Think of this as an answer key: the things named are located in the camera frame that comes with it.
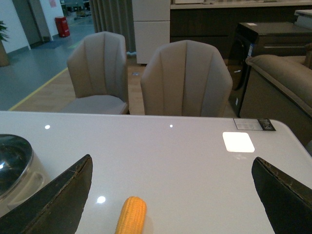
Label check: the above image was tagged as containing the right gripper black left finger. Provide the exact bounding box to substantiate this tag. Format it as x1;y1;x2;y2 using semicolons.
0;155;93;234

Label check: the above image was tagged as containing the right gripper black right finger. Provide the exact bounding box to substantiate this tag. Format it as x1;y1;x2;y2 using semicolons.
252;157;312;234

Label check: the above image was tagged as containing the yellow corn cob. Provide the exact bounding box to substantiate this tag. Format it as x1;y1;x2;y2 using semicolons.
115;196;147;234

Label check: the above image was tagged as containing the table label sticker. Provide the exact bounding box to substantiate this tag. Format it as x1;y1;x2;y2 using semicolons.
234;118;276;131

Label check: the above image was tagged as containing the grey-brown sofa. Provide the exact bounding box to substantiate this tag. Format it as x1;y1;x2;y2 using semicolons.
240;44;312;146

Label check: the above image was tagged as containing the beige chair left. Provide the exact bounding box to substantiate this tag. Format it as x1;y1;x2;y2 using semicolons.
61;32;129;115

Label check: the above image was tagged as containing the beige chair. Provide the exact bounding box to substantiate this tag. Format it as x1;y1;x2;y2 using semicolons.
140;40;233;117
61;32;129;115

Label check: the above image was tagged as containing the potted green plant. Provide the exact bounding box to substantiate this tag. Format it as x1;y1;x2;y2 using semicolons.
0;20;10;67

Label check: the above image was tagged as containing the beige chair right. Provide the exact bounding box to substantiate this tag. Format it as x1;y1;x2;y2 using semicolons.
140;40;233;117

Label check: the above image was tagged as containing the red bin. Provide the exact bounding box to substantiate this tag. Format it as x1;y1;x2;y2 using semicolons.
55;17;70;38

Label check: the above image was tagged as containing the dark kitchen counter cabinet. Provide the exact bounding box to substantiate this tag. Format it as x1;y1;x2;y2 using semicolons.
170;1;312;59

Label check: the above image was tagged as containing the grey curtain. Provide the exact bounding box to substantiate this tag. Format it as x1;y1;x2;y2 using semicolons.
89;0;136;53

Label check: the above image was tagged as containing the white refrigerator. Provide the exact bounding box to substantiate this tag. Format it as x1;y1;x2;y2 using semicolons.
132;0;171;64

